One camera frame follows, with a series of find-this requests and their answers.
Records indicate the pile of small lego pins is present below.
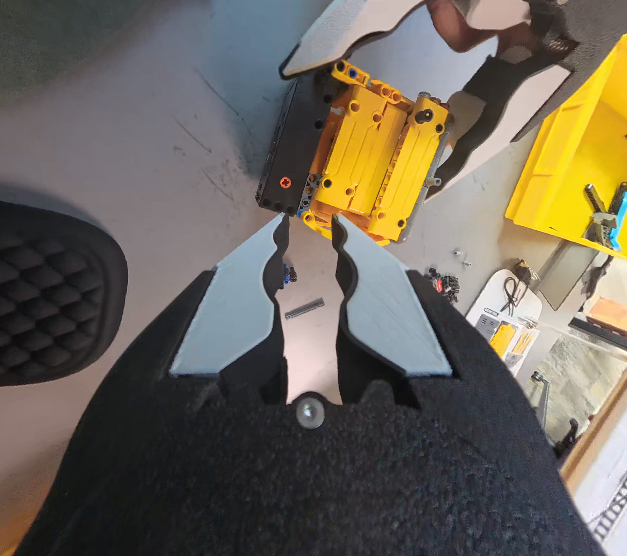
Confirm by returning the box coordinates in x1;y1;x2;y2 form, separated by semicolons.
425;267;460;303

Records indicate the white book stand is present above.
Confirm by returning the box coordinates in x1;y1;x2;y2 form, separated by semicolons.
465;269;627;485

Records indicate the lego sticker sheet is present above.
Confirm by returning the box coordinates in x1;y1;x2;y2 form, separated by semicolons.
474;308;539;368

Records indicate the black curved tool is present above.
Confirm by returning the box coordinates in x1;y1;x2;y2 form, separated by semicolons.
583;254;615;297

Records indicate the light blue lego piece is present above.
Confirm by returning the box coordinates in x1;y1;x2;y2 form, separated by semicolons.
607;191;627;248

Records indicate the person's left hand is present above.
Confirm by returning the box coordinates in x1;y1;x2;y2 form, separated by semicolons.
426;0;540;54

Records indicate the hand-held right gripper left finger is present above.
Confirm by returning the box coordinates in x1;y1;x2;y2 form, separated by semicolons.
169;213;291;378

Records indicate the yellow plastic bin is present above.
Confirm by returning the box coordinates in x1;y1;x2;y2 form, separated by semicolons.
505;34;627;259

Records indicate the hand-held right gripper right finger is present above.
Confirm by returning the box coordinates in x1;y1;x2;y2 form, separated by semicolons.
332;214;453;379

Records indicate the dark grey lego axle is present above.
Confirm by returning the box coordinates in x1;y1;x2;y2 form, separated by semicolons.
284;299;325;320

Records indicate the black cable bundle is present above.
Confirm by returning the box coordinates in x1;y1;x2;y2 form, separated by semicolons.
502;277;530;314

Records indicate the dark flat panel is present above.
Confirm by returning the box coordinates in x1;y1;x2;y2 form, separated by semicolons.
536;240;608;312

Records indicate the yellow lego vehicle model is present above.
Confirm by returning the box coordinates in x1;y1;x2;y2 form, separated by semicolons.
255;60;450;245

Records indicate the black lego beam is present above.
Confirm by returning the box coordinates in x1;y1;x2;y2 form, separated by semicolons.
584;184;610;215

